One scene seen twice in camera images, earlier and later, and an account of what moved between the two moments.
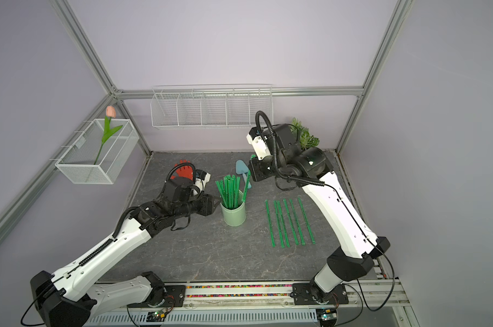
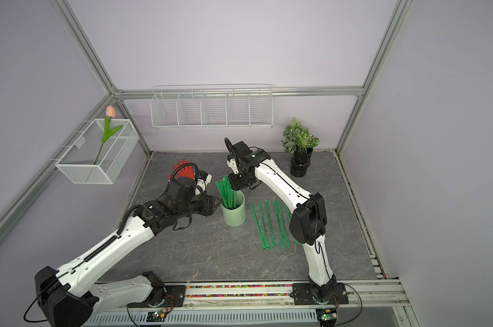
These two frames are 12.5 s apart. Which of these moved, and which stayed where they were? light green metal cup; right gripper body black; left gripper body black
Moved: right gripper body black
Stayed: light green metal cup; left gripper body black
